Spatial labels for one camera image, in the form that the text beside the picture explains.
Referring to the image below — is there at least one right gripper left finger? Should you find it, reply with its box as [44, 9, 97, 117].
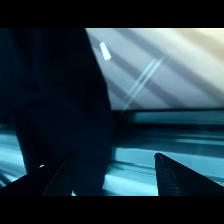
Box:
[0, 153, 76, 197]

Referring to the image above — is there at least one grey-blue garment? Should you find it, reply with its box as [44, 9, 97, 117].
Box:
[0, 28, 117, 197]

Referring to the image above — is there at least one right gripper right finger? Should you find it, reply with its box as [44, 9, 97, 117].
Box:
[153, 152, 224, 197]

